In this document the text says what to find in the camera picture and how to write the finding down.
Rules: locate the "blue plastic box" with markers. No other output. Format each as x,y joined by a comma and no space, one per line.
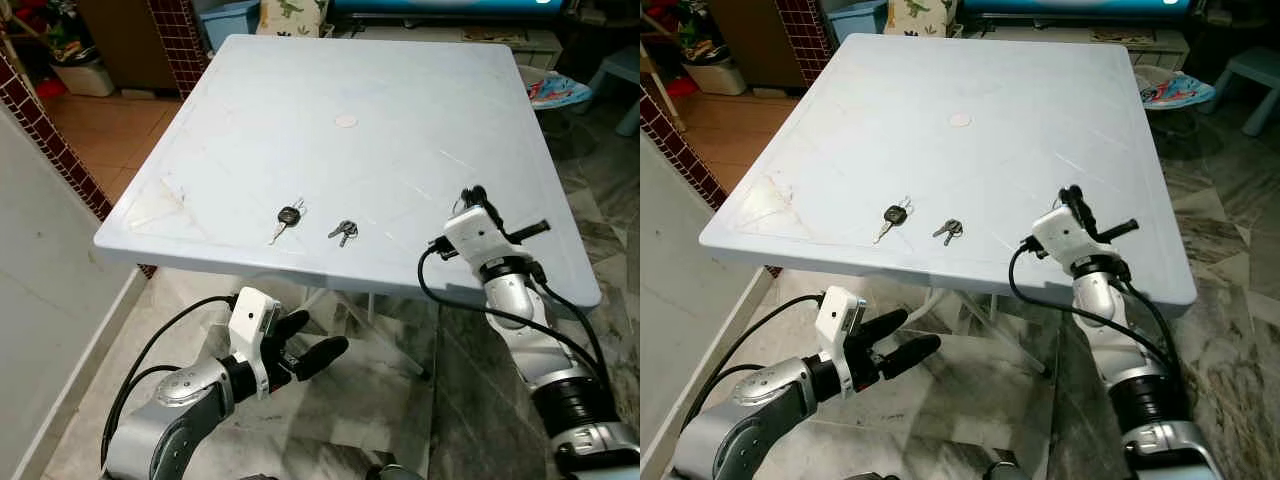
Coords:
852,20
228,22

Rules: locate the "brown wooden cabinet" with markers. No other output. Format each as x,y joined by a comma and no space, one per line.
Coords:
750,35
120,40

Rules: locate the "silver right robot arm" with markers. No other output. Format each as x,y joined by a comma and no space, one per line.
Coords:
530,330
1110,320

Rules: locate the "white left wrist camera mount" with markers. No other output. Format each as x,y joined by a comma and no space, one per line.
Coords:
838,315
250,320

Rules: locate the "dinosaur print pillow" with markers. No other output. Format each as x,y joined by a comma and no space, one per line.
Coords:
290,15
920,15

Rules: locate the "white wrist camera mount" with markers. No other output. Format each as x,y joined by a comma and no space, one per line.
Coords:
1060,238
470,235
250,320
838,315

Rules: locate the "black head car key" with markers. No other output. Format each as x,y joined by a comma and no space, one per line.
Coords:
288,215
895,213

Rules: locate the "small metal key bunch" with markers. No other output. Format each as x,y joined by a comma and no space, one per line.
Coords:
344,231
950,230

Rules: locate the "light blue plastic stool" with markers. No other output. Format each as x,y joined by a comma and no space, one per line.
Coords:
1250,72
620,68

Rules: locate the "round white table plug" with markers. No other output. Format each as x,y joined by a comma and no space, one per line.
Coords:
345,122
959,120

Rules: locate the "white television cabinet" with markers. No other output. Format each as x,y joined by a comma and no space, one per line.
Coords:
535,48
1160,48

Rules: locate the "red flower plant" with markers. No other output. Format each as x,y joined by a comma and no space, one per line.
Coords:
40,25
680,25

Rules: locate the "television with blue screen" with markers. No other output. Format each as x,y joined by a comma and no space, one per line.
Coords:
1080,5

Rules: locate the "white plastic bin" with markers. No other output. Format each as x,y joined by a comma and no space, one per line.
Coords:
85,78
715,78

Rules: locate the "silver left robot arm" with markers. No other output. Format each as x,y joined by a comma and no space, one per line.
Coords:
750,410
180,410

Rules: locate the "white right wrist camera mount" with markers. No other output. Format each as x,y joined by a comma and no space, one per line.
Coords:
470,235
1060,238

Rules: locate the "white plastic table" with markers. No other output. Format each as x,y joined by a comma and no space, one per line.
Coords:
400,160
1000,170

